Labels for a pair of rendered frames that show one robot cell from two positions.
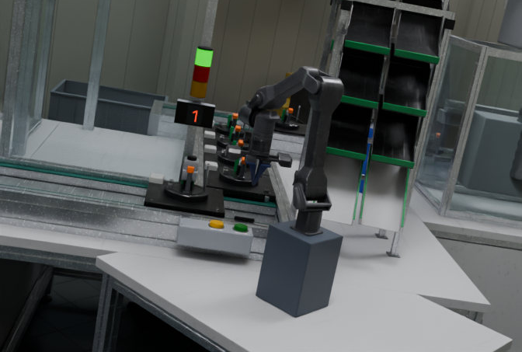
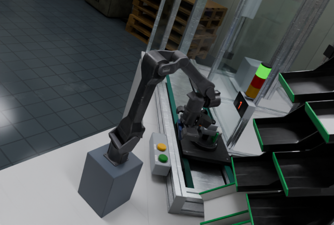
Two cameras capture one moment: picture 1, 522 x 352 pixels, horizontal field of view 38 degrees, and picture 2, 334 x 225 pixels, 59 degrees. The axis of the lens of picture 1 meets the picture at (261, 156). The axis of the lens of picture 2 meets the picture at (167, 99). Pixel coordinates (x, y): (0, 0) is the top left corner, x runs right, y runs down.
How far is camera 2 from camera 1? 2.06 m
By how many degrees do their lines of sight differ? 75
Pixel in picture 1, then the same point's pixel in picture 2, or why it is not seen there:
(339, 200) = (225, 213)
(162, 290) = (101, 136)
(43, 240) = not seen: hidden behind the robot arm
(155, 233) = not seen: hidden behind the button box
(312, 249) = (88, 157)
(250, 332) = (53, 164)
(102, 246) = (146, 123)
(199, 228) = (153, 139)
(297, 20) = not seen: outside the picture
